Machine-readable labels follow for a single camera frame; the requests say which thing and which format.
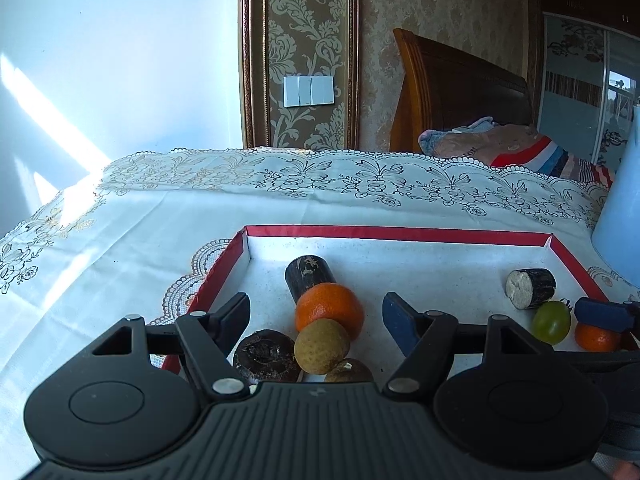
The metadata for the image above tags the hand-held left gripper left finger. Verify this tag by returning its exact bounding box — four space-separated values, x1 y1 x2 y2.
89 291 251 402

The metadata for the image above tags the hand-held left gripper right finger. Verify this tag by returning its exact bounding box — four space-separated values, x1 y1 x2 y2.
381 292 549 402

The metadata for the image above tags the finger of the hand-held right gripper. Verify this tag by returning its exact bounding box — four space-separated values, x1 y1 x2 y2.
574 297 640 336
550 347 640 367

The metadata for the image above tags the small orange tangerine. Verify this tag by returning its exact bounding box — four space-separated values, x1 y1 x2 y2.
574 322 622 353

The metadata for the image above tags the dark brown water chestnut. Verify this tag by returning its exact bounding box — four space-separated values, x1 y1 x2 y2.
232 329 303 385

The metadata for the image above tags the green jujube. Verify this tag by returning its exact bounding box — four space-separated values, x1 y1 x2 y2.
531 300 572 346

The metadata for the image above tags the red cardboard box tray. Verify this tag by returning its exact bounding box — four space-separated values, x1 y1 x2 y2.
160 225 623 386

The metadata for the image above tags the tan longan fruit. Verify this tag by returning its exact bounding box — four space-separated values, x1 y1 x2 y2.
324 358 375 385
294 321 351 375

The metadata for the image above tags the dark sugarcane piece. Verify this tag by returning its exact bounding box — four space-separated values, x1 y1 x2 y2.
505 268 557 310
285 255 337 306

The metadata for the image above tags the large orange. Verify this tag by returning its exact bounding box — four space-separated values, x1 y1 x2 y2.
295 283 365 341

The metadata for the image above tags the pale blue electric kettle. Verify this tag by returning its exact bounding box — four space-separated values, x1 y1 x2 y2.
591 105 640 288

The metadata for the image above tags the striped bedding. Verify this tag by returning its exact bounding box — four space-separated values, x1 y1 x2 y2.
489 135 615 190

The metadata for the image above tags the brown wooden bed headboard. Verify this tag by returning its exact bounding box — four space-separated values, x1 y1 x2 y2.
389 27 535 153

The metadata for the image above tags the wardrobe with sliding doors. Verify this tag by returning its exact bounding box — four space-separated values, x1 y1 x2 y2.
530 0 640 171

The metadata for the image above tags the gold framed wallpaper panel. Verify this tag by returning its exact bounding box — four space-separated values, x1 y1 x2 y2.
239 0 362 151

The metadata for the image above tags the white wall light switch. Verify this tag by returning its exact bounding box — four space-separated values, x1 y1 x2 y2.
283 75 335 108

